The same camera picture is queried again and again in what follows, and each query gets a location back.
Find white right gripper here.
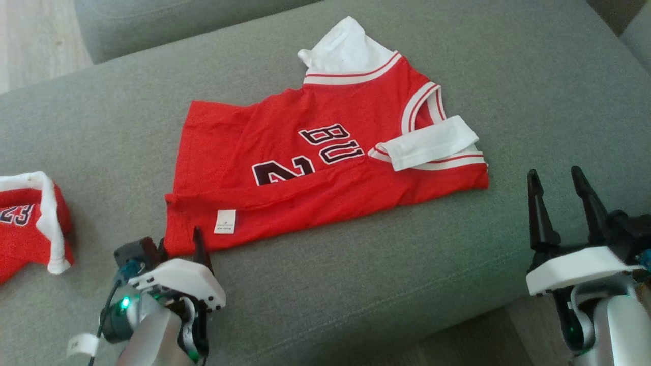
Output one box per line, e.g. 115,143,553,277
525,166,644,297

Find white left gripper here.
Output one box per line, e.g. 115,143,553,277
127,226,227,312

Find red basketball jersey white sleeves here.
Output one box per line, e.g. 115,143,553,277
164,15,490,257

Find red shorts number 23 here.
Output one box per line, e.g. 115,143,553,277
0,171,75,285

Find large grey sofa seat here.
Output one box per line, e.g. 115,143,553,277
0,0,651,366

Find grey sofa side cushion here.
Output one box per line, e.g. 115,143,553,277
619,14,651,69

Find grey sofa back cushion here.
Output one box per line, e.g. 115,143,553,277
74,0,321,65

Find left black cable teal connector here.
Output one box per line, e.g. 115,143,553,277
66,259,148,359

